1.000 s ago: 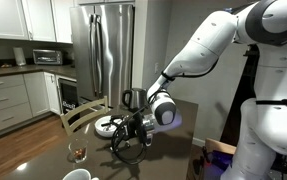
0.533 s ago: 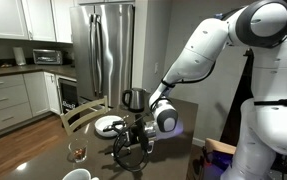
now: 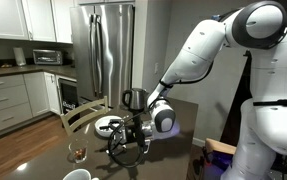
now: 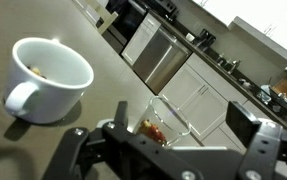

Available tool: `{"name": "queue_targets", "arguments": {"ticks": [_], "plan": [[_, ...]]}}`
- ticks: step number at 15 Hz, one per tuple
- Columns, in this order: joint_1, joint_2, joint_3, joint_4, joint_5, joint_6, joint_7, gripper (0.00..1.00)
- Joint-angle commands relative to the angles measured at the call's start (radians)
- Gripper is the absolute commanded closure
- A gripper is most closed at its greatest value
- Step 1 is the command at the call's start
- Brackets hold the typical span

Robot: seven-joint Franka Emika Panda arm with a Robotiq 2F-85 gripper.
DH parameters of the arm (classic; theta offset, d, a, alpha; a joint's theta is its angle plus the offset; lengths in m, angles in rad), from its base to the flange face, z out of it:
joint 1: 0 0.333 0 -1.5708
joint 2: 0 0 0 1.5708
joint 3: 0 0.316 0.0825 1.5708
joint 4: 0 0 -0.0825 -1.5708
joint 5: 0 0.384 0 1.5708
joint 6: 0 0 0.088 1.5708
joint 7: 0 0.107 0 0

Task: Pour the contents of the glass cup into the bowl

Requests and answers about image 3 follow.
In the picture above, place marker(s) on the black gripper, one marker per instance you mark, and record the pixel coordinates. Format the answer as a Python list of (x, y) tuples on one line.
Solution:
[(126, 131)]

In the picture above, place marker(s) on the red orange food pieces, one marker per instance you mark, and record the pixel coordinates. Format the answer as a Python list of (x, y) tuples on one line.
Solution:
[(80, 154)]

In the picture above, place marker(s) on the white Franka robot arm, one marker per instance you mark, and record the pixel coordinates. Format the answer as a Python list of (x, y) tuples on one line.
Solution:
[(276, 133)]

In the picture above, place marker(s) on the white ceramic bowl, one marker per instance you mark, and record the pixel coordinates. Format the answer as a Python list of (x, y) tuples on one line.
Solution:
[(101, 131)]

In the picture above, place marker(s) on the pale wooden chair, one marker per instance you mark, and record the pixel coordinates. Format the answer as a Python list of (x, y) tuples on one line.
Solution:
[(83, 113)]

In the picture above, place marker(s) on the stainless steel electric kettle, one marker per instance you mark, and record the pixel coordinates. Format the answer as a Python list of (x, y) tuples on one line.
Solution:
[(136, 98)]

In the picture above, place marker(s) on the white ceramic mug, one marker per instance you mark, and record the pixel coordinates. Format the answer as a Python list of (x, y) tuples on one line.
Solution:
[(78, 175)]

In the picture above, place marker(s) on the stainless steel refrigerator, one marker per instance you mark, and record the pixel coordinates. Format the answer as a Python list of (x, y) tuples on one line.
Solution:
[(103, 50)]

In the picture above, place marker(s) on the silver toaster oven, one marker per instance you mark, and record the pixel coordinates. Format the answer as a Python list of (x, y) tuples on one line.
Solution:
[(48, 57)]

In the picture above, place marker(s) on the wooden board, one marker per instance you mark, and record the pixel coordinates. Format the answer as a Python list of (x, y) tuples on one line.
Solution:
[(219, 146)]

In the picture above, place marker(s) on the dark kitchen countertop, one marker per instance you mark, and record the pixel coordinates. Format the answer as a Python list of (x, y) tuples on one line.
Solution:
[(26, 69)]

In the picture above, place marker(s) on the white lower kitchen cabinets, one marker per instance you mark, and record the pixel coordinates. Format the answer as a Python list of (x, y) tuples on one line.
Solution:
[(6, 100)]

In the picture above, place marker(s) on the white kitchen cabinets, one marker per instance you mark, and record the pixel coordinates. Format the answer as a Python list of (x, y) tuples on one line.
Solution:
[(16, 18), (6, 100)]

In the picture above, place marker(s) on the white upper kitchen cabinets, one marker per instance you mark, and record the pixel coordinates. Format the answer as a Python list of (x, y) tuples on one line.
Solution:
[(16, 18)]

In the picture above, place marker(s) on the white wall switch plate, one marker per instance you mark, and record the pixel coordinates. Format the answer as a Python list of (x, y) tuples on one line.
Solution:
[(156, 68)]

